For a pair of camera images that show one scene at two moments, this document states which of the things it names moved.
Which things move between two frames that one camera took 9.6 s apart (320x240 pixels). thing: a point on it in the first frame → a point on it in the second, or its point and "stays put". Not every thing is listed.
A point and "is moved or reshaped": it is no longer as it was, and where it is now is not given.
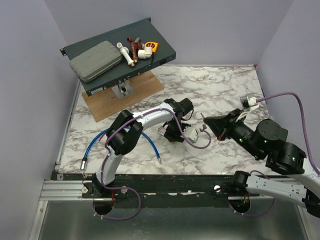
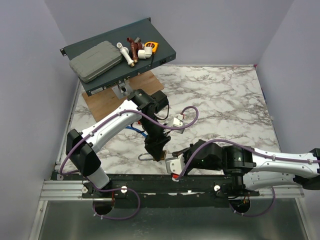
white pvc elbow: x=147 y=52 stays put
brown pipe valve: x=135 y=45 stays put
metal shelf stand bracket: x=123 y=89 stays put
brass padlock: x=162 y=130 is moved or reshaped
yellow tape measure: x=154 y=45 stays put
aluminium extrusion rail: x=63 y=190 stays put
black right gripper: x=221 y=125 → x=184 y=152
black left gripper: x=177 y=137 → x=155 y=145
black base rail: x=159 y=191 stays put
